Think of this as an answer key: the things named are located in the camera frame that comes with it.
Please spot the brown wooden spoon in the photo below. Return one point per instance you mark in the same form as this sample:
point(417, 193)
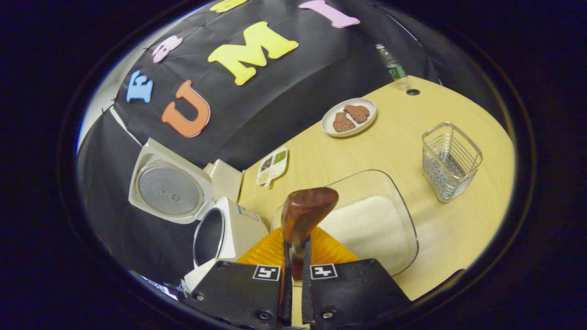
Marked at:
point(307, 208)

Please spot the white round plate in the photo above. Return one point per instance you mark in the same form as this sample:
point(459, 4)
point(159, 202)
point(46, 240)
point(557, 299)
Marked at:
point(330, 126)

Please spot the brown meat piece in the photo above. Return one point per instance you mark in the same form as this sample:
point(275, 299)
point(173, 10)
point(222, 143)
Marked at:
point(343, 123)
point(357, 112)

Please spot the white divided condiment dish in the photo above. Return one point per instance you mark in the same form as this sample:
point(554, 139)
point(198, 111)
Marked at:
point(273, 165)

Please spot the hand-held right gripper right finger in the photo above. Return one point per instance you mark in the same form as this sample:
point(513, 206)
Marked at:
point(353, 288)

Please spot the black desk grommet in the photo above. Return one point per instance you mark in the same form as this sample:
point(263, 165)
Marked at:
point(412, 91)

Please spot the white rice cooker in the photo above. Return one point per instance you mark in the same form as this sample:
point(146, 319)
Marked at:
point(169, 190)

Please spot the clear plastic container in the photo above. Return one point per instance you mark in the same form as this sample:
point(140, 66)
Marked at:
point(362, 183)

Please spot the blue white sign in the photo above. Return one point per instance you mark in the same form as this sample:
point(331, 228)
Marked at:
point(158, 288)

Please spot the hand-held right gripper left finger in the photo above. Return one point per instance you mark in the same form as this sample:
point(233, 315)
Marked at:
point(238, 293)

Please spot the white rice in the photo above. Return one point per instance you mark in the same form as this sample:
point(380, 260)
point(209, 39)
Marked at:
point(367, 224)

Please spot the white toaster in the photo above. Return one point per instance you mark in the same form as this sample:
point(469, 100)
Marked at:
point(227, 181)

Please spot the clear water bottle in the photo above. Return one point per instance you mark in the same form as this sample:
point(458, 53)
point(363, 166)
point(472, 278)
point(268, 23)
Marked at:
point(394, 68)

